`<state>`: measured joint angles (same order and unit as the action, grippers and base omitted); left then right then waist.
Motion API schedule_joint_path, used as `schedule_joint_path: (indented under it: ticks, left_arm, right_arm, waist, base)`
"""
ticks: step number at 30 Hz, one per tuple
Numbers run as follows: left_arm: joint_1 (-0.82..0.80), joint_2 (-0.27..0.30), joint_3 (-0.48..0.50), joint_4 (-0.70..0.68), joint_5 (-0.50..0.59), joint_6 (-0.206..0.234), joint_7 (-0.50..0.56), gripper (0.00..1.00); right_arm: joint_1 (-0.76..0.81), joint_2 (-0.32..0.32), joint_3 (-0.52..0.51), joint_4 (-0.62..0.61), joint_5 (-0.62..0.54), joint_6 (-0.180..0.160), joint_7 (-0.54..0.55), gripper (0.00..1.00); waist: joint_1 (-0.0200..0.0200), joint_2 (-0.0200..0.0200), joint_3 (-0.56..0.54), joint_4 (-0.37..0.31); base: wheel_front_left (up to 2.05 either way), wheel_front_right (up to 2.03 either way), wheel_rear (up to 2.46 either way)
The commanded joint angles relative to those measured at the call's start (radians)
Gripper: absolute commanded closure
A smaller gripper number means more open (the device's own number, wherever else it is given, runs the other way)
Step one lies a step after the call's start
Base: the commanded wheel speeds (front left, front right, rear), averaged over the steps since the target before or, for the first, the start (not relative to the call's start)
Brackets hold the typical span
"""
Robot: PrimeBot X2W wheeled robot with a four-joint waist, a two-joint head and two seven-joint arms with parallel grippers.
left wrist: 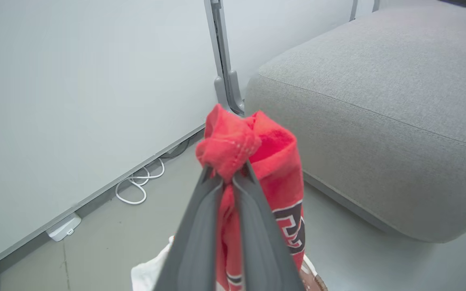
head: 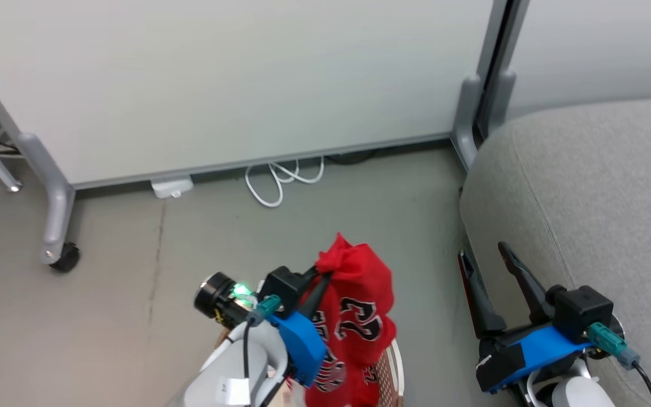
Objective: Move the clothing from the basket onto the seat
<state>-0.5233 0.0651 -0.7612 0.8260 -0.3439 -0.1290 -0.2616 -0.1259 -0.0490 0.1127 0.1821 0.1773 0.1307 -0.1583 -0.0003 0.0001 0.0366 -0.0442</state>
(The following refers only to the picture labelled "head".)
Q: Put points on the grey fabric sofa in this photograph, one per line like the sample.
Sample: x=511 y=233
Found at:
x=602 y=215

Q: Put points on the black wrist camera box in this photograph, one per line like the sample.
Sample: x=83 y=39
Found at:
x=283 y=288
x=582 y=311

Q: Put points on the cream perforated laundry basket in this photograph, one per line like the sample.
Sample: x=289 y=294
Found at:
x=390 y=373

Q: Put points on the large white partition panel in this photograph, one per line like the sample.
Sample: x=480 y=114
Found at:
x=218 y=79

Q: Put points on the black caster wheel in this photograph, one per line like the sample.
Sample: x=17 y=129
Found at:
x=66 y=258

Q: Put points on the grey partition leg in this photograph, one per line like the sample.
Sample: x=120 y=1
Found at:
x=48 y=186

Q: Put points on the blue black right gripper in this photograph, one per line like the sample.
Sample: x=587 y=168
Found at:
x=540 y=347

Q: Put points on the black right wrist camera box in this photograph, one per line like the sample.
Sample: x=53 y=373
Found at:
x=582 y=311

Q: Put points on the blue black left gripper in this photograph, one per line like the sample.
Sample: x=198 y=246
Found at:
x=303 y=345

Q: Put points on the small white partition panel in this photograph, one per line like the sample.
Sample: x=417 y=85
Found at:
x=602 y=51

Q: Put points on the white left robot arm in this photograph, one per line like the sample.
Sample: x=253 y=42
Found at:
x=229 y=373

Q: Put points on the grey partition corner post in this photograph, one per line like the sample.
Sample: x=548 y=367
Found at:
x=472 y=107

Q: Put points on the white power adapter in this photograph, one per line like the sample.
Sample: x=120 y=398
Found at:
x=172 y=187

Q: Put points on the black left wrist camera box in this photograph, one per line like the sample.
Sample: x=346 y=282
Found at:
x=283 y=288

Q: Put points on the red basketball jersey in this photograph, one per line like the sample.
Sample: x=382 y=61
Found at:
x=359 y=322

